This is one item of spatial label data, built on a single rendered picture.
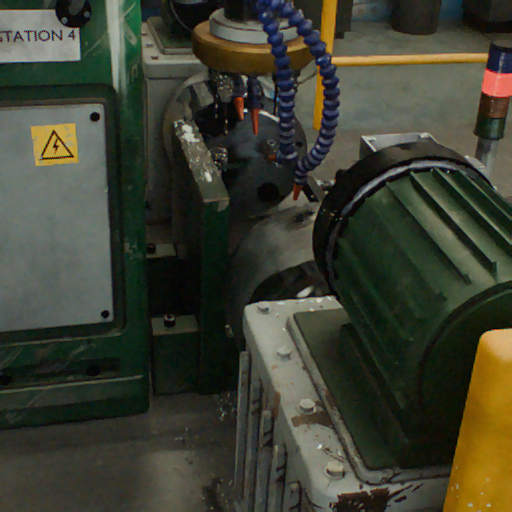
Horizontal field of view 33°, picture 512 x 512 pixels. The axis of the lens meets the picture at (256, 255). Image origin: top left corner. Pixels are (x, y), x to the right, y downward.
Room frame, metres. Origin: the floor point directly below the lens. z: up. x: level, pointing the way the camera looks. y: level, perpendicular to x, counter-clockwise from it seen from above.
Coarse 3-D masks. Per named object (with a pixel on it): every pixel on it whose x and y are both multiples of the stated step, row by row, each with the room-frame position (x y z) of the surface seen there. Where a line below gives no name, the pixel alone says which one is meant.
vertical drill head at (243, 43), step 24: (240, 0) 1.19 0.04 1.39; (216, 24) 1.19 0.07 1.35; (240, 24) 1.18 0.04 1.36; (192, 48) 1.21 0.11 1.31; (216, 48) 1.15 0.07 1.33; (240, 48) 1.14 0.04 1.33; (264, 48) 1.14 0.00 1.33; (288, 48) 1.15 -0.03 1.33; (216, 72) 1.24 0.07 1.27; (240, 72) 1.14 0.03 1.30; (264, 72) 1.14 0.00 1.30; (216, 96) 1.25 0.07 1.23
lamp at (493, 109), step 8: (480, 96) 1.67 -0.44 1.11; (488, 96) 1.64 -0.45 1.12; (480, 104) 1.66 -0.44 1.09; (488, 104) 1.64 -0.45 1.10; (496, 104) 1.63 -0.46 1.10; (504, 104) 1.64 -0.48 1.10; (480, 112) 1.65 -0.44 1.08; (488, 112) 1.64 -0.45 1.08; (496, 112) 1.63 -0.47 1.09; (504, 112) 1.64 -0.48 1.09
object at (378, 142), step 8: (368, 136) 1.32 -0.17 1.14; (376, 136) 1.33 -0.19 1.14; (384, 136) 1.33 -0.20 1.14; (392, 136) 1.34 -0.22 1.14; (400, 136) 1.34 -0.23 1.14; (408, 136) 1.34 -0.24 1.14; (416, 136) 1.35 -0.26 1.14; (424, 136) 1.34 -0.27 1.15; (360, 144) 1.32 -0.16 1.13; (368, 144) 1.29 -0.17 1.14; (376, 144) 1.33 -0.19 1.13; (384, 144) 1.33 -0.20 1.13; (392, 144) 1.34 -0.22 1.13; (360, 152) 1.32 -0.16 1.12; (368, 152) 1.29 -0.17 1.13
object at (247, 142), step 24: (192, 96) 1.50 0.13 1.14; (264, 96) 1.45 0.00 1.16; (168, 120) 1.52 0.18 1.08; (192, 120) 1.42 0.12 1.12; (216, 120) 1.42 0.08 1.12; (264, 120) 1.45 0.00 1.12; (168, 144) 1.48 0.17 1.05; (216, 144) 1.42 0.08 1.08; (240, 144) 1.43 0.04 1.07; (264, 144) 1.44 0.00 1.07; (240, 168) 1.43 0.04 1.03; (264, 168) 1.45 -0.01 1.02; (288, 168) 1.46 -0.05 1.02; (240, 192) 1.44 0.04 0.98; (264, 192) 1.44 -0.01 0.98; (288, 192) 1.46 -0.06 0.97; (240, 216) 1.44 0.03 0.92
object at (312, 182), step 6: (312, 180) 1.39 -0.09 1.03; (318, 180) 1.40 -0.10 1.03; (306, 186) 1.38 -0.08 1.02; (312, 186) 1.36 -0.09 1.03; (318, 186) 1.37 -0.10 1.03; (306, 192) 1.38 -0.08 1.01; (312, 192) 1.35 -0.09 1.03; (318, 192) 1.34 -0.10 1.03; (324, 192) 1.34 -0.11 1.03; (312, 198) 1.33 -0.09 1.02; (318, 198) 1.32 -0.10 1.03
